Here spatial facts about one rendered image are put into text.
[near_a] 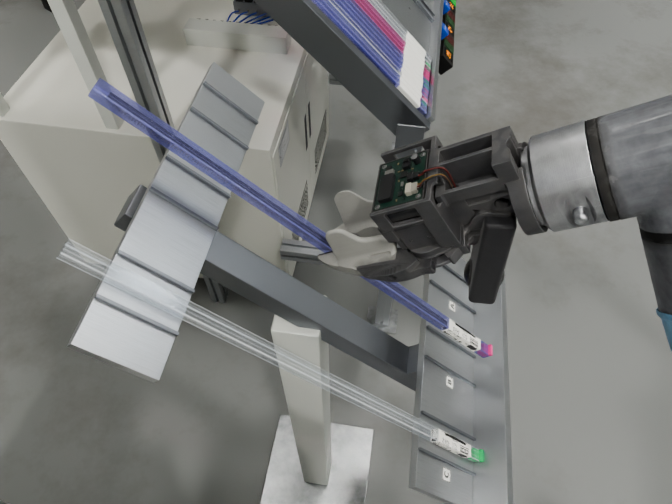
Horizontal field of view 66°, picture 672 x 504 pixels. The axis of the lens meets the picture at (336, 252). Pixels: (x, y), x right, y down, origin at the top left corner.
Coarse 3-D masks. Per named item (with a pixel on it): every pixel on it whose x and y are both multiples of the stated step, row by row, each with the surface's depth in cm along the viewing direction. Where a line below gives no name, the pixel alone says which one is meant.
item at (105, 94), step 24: (96, 96) 39; (120, 96) 40; (144, 120) 41; (168, 144) 42; (192, 144) 43; (216, 168) 44; (240, 192) 45; (264, 192) 47; (288, 216) 48; (312, 240) 49; (384, 288) 54; (432, 312) 58
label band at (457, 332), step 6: (450, 324) 59; (456, 324) 60; (444, 330) 59; (450, 330) 59; (456, 330) 60; (462, 330) 60; (450, 336) 60; (456, 336) 60; (462, 336) 60; (468, 336) 61; (474, 336) 62; (462, 342) 61; (468, 342) 61; (474, 342) 61; (480, 342) 62; (468, 348) 62; (474, 348) 62; (480, 348) 62
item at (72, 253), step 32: (64, 256) 37; (96, 256) 39; (128, 288) 40; (160, 288) 41; (192, 320) 42; (224, 320) 44; (256, 352) 46; (288, 352) 47; (320, 384) 49; (352, 384) 52; (384, 416) 54
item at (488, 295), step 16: (496, 224) 40; (512, 224) 40; (480, 240) 42; (496, 240) 41; (512, 240) 41; (480, 256) 43; (496, 256) 43; (464, 272) 48; (480, 272) 45; (496, 272) 44; (480, 288) 47; (496, 288) 46
